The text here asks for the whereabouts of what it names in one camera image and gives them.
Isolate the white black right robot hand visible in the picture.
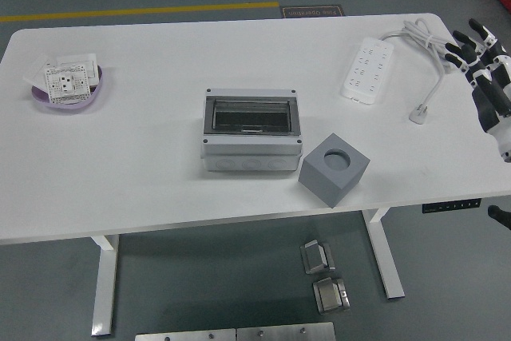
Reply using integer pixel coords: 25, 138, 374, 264
444, 18, 511, 165

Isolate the grey electrical box clear lid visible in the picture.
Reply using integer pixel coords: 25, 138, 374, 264
199, 87, 304, 174

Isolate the black table control panel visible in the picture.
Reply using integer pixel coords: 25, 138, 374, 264
422, 199, 481, 213

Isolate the black robot body part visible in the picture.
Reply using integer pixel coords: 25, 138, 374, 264
487, 204, 511, 232

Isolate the white power strip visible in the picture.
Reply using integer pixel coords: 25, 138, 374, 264
339, 36, 395, 105

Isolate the grey cube with round hole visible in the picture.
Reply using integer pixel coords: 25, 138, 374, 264
298, 133, 371, 209

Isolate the white table leg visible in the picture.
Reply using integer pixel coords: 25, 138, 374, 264
361, 209, 405, 299
90, 234, 121, 337

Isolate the dark floor sign with lettering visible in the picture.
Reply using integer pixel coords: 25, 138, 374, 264
279, 5, 344, 20

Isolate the metal block with sloped face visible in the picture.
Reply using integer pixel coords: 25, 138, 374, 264
299, 240, 336, 276

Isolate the metal block with flat face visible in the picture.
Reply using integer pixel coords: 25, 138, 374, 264
312, 276, 351, 314

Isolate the wide metal floor plate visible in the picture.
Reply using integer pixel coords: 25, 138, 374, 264
134, 327, 237, 341
236, 321, 336, 341

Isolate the purple shallow bowl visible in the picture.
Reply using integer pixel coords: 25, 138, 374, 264
30, 65, 105, 109

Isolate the white socket module with print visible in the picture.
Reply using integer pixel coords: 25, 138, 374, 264
42, 65, 91, 103

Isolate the white thin plate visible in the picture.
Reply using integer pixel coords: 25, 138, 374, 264
23, 57, 57, 89

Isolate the white power cord with plug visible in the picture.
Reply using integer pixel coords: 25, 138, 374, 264
377, 18, 464, 125

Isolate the white blank switch plate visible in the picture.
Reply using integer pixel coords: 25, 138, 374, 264
55, 53, 100, 86

